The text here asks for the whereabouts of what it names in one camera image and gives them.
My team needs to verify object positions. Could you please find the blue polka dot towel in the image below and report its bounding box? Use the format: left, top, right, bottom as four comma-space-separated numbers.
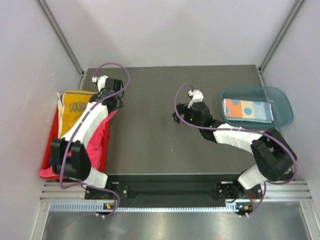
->
222, 98, 274, 124

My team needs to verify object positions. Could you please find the pink towel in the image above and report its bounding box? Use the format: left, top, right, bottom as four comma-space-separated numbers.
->
39, 109, 117, 180

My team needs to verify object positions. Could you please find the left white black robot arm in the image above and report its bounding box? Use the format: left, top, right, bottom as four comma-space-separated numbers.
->
50, 75, 124, 199

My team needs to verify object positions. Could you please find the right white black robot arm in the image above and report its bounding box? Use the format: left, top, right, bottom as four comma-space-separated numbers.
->
172, 101, 297, 198

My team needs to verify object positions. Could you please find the yellow hello towel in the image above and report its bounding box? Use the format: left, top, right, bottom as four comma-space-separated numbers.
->
57, 90, 96, 139

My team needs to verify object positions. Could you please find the translucent blue plastic container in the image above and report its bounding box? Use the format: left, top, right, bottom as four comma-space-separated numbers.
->
219, 86, 294, 129

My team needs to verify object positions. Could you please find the red plastic bin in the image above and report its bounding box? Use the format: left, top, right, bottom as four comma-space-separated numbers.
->
39, 108, 115, 180

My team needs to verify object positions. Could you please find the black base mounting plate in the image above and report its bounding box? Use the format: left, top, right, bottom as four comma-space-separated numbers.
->
84, 181, 263, 202

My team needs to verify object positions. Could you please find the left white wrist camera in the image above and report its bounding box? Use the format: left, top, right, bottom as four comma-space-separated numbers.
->
91, 75, 109, 92

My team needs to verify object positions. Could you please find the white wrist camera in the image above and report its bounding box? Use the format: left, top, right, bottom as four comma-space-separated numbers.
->
188, 89, 204, 109
91, 75, 109, 92

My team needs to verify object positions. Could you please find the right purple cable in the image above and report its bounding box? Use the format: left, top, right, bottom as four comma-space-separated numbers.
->
173, 83, 299, 219

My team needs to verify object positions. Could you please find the purple cable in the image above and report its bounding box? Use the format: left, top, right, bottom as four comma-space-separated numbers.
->
173, 83, 299, 219
58, 62, 131, 219

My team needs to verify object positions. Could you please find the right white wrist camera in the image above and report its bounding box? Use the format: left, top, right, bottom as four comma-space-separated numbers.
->
188, 89, 204, 109

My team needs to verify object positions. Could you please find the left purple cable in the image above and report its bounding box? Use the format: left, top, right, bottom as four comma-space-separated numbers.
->
58, 62, 131, 219

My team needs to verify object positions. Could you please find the grey slotted cable duct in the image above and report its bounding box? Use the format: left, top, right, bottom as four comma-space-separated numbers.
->
49, 201, 253, 212

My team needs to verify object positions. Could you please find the left aluminium frame post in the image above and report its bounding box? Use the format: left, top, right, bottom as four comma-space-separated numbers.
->
36, 0, 85, 77

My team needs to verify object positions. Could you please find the aluminium frame post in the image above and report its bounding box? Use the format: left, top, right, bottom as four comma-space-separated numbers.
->
257, 0, 305, 74
36, 0, 85, 77

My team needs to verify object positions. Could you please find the aluminium extrusion rail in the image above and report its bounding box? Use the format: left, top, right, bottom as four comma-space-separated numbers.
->
39, 181, 313, 202

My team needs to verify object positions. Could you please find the right aluminium frame post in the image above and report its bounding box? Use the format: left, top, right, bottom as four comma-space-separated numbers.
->
257, 0, 305, 74

